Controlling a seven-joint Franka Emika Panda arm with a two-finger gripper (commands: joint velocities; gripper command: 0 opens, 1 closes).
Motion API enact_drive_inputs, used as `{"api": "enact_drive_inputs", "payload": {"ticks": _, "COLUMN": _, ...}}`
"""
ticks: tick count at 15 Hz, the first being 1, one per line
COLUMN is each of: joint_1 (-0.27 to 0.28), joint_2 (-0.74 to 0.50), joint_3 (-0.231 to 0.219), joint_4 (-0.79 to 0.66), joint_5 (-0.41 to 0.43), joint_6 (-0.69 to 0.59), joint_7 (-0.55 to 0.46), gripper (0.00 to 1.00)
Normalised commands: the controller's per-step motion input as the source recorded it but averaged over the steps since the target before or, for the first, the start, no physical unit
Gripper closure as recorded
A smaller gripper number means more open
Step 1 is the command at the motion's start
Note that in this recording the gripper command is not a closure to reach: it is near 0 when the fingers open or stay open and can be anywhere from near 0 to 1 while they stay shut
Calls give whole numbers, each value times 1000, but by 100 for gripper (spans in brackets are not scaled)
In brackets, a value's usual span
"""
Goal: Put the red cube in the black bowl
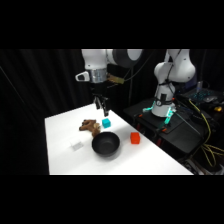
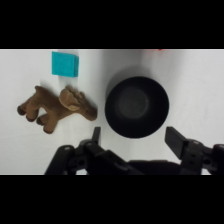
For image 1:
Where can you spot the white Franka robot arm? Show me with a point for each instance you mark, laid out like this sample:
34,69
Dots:
96,60

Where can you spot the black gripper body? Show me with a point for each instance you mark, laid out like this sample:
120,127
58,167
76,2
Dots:
99,89

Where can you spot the keyboard with lit keys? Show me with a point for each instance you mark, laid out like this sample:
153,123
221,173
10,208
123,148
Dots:
204,95

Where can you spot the small yellow device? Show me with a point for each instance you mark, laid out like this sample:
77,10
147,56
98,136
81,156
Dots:
218,108

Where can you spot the red cube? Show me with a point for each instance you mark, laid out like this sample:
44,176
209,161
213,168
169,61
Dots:
135,138

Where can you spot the black robot stand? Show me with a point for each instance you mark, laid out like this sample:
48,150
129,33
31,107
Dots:
181,133

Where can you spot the brown wooden toy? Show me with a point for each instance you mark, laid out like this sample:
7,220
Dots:
88,125

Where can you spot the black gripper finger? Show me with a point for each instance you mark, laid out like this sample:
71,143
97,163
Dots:
105,106
97,102

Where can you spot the small white block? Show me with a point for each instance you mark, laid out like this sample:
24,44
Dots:
76,145

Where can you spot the teal cube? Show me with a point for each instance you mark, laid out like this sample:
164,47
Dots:
106,123

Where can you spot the black bowl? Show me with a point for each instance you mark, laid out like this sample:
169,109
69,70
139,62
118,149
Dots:
105,144

